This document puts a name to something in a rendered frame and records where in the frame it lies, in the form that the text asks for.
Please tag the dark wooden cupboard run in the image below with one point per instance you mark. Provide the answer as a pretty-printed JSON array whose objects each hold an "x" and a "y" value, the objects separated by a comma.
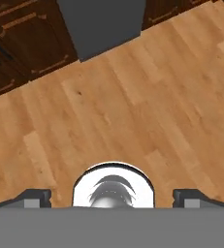
[
  {"x": 23, "y": 42},
  {"x": 162, "y": 13}
]

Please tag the grey appliance front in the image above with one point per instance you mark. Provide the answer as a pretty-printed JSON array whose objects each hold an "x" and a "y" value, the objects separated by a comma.
[{"x": 100, "y": 25}]

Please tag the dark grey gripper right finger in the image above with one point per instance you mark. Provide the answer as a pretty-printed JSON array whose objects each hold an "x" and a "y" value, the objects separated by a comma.
[{"x": 187, "y": 196}]

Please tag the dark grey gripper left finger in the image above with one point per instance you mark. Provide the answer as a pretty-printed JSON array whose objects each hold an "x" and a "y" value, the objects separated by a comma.
[{"x": 36, "y": 196}]

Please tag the white and black round object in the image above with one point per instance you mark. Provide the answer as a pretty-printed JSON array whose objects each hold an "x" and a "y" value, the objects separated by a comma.
[{"x": 84, "y": 190}]

